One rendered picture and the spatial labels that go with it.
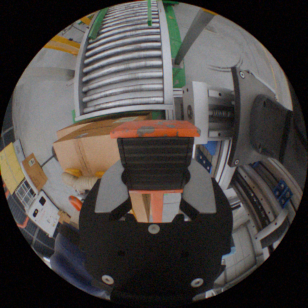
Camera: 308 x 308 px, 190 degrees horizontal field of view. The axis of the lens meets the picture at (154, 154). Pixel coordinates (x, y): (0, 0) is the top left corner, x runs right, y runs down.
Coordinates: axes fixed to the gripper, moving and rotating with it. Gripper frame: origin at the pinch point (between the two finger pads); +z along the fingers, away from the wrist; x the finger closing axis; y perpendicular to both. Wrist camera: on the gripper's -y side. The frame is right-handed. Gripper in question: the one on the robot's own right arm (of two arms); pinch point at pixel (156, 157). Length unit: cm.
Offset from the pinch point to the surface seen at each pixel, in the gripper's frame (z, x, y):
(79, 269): -22.0, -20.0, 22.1
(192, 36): 43, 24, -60
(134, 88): 53, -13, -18
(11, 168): -37, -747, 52
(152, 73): 53, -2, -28
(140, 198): 13.0, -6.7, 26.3
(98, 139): 13.0, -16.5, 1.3
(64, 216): 77, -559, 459
